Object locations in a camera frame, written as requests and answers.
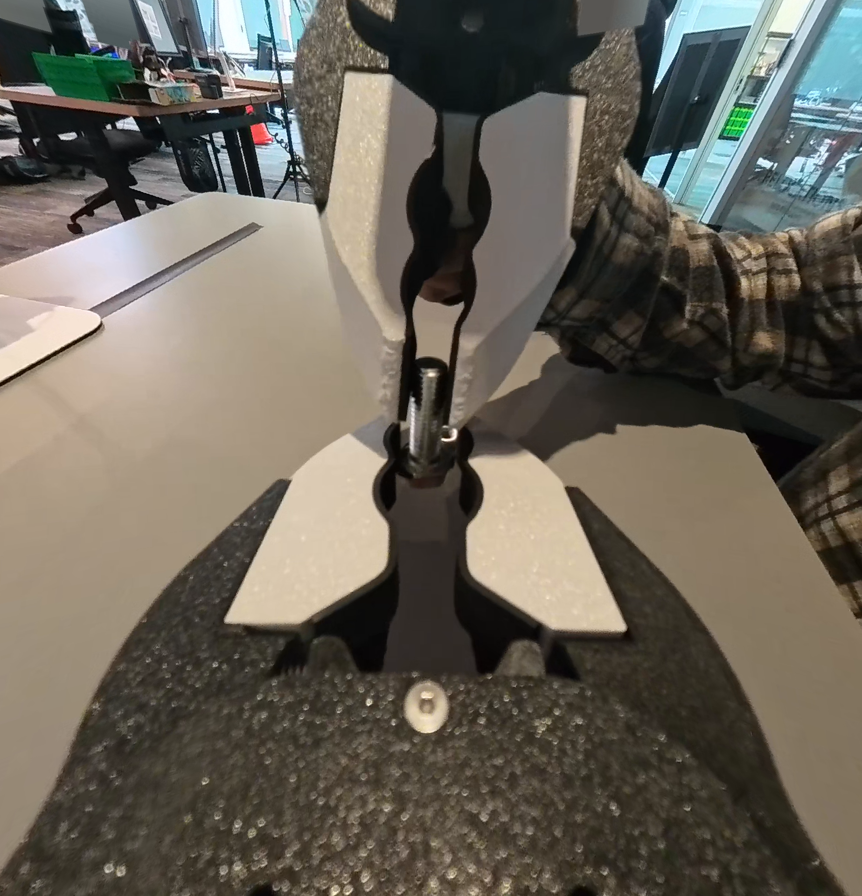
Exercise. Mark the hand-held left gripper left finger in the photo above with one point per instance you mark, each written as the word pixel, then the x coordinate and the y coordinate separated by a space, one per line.
pixel 312 553

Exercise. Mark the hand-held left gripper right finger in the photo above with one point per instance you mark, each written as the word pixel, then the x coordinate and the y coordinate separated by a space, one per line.
pixel 543 553

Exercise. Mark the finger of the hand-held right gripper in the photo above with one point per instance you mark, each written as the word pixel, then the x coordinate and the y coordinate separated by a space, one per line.
pixel 368 210
pixel 536 210

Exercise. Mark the silver hex nut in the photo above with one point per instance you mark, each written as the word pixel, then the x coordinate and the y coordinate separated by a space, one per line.
pixel 449 437

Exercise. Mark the silver hex bolt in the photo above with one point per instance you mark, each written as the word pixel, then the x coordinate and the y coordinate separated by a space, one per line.
pixel 420 420

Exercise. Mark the person's right forearm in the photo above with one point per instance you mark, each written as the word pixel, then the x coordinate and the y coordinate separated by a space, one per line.
pixel 718 294

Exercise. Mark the person's right hand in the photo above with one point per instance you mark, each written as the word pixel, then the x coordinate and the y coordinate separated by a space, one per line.
pixel 448 280

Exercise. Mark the black tripod light stand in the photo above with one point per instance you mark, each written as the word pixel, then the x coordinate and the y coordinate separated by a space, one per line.
pixel 287 140

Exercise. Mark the orange traffic cone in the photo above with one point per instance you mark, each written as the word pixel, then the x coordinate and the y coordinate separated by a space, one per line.
pixel 262 135

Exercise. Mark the wooden desk with black legs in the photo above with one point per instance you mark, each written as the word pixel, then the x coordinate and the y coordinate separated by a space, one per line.
pixel 158 108

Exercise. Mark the black monitor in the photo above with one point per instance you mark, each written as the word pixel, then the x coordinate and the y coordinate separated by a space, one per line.
pixel 193 24
pixel 158 24

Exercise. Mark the black office chair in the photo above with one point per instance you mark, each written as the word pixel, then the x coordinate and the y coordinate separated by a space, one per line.
pixel 116 168

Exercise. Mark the person's plaid shirt torso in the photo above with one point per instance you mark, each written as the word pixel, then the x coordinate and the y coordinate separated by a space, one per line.
pixel 844 532

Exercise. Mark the green plastic bins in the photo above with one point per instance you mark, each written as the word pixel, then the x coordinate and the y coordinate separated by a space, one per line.
pixel 81 77

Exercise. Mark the white base board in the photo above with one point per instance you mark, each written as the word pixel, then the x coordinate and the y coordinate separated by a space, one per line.
pixel 25 329

